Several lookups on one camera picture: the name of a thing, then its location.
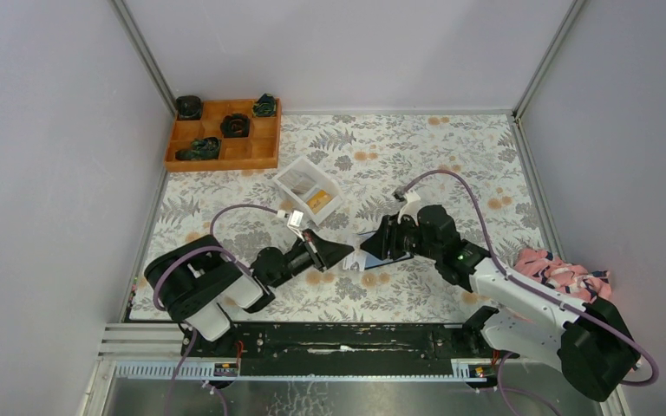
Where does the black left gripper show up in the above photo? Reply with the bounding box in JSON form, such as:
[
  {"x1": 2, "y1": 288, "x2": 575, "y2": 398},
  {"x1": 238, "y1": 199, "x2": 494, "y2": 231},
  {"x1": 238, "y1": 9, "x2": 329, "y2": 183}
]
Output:
[{"x1": 270, "y1": 229, "x2": 352, "y2": 290}]

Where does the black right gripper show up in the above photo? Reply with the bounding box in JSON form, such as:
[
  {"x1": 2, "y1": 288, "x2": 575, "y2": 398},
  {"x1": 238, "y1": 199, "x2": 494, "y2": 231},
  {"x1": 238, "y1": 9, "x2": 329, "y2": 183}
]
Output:
[{"x1": 359, "y1": 211, "x2": 441, "y2": 261}]

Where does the white patterned card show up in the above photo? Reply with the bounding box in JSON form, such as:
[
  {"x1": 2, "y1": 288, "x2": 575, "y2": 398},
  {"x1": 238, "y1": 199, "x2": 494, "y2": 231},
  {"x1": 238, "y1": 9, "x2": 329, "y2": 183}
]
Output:
[{"x1": 342, "y1": 251, "x2": 367, "y2": 271}]

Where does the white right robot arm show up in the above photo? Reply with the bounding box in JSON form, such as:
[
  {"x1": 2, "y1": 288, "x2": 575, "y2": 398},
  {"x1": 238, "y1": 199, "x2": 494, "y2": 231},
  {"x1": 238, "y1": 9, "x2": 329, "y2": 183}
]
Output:
[{"x1": 360, "y1": 205, "x2": 641, "y2": 402}]

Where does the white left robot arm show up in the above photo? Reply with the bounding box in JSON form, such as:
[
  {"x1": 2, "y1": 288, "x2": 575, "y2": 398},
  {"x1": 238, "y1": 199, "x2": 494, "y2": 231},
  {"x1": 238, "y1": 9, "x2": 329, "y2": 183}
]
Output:
[{"x1": 144, "y1": 229, "x2": 354, "y2": 356}]

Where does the orange card in box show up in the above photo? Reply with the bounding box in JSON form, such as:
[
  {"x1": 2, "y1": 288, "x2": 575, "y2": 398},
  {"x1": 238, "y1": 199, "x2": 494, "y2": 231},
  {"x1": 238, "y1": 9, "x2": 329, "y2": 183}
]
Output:
[{"x1": 306, "y1": 190, "x2": 332, "y2": 213}]

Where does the white plastic card box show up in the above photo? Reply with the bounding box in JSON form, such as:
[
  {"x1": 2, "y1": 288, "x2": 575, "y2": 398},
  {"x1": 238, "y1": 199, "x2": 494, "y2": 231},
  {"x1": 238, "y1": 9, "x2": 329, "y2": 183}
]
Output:
[{"x1": 272, "y1": 156, "x2": 343, "y2": 225}]

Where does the floral paper table mat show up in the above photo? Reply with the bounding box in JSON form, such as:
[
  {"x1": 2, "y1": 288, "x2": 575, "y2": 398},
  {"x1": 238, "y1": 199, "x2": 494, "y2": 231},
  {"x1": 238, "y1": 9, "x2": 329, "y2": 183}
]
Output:
[{"x1": 146, "y1": 114, "x2": 545, "y2": 322}]

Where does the orange compartment tray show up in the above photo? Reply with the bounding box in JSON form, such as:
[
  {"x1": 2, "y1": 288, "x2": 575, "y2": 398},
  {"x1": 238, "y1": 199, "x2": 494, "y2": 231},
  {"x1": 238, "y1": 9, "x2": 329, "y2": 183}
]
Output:
[{"x1": 164, "y1": 94, "x2": 282, "y2": 172}]

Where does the black red rolled item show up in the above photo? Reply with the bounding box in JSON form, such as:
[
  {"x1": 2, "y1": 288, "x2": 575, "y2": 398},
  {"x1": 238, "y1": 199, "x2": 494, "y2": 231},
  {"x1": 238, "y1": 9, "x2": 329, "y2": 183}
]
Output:
[{"x1": 219, "y1": 113, "x2": 251, "y2": 138}]

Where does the dark green rolled item front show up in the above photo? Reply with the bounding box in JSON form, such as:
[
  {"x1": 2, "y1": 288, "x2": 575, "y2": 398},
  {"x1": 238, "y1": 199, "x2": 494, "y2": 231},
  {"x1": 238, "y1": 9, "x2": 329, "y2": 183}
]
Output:
[{"x1": 174, "y1": 137, "x2": 221, "y2": 161}]

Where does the dark green rolled item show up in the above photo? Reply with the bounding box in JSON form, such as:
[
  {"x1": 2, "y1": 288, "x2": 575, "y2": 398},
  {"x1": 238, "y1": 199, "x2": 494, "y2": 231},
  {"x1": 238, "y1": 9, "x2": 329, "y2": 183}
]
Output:
[
  {"x1": 174, "y1": 137, "x2": 221, "y2": 161},
  {"x1": 252, "y1": 94, "x2": 278, "y2": 118}
]

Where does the dark rolled item outside tray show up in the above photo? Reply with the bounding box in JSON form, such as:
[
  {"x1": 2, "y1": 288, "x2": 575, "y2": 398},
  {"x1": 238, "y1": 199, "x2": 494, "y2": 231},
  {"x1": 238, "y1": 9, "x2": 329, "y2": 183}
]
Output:
[{"x1": 175, "y1": 95, "x2": 203, "y2": 121}]

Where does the pink patterned cloth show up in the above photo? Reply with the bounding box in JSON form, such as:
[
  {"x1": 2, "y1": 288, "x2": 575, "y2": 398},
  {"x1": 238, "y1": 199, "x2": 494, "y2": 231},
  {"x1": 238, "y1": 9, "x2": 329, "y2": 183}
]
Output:
[{"x1": 513, "y1": 248, "x2": 612, "y2": 302}]

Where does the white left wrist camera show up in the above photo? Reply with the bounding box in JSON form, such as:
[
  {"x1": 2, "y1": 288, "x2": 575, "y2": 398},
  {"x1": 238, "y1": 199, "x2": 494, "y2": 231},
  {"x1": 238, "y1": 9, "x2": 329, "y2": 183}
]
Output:
[{"x1": 277, "y1": 209, "x2": 304, "y2": 233}]

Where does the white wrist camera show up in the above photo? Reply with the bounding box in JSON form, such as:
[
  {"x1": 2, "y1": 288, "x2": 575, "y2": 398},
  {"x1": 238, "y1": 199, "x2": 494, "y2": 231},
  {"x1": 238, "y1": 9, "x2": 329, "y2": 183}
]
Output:
[
  {"x1": 277, "y1": 209, "x2": 304, "y2": 233},
  {"x1": 393, "y1": 187, "x2": 421, "y2": 224}
]

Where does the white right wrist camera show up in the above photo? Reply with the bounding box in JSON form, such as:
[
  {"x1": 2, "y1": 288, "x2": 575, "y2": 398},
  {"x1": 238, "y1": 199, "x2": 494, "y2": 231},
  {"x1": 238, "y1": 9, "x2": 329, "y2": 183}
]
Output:
[{"x1": 393, "y1": 187, "x2": 421, "y2": 224}]

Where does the black metal base rail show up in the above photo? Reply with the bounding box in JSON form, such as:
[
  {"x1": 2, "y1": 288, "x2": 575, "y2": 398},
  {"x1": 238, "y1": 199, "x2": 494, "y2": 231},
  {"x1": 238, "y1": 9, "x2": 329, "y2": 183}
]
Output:
[{"x1": 181, "y1": 322, "x2": 504, "y2": 367}]

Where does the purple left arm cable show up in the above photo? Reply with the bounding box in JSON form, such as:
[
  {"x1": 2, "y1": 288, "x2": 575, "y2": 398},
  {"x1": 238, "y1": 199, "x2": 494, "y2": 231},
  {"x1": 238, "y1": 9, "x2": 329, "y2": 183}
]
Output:
[{"x1": 152, "y1": 204, "x2": 291, "y2": 416}]

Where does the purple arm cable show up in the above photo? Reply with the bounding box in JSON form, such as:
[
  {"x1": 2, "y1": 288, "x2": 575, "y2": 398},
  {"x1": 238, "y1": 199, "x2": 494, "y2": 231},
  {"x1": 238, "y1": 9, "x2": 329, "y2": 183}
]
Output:
[
  {"x1": 152, "y1": 204, "x2": 291, "y2": 416},
  {"x1": 395, "y1": 169, "x2": 661, "y2": 416}
]

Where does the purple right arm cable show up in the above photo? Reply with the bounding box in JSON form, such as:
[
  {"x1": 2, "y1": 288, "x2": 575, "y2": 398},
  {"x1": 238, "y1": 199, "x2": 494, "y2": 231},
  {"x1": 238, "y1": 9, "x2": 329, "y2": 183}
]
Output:
[{"x1": 395, "y1": 169, "x2": 661, "y2": 416}]

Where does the slotted white cable duct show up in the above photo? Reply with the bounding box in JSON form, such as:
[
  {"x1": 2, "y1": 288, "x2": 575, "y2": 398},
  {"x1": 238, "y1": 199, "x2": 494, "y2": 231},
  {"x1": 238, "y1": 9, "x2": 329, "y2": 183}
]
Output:
[{"x1": 114, "y1": 360, "x2": 490, "y2": 384}]

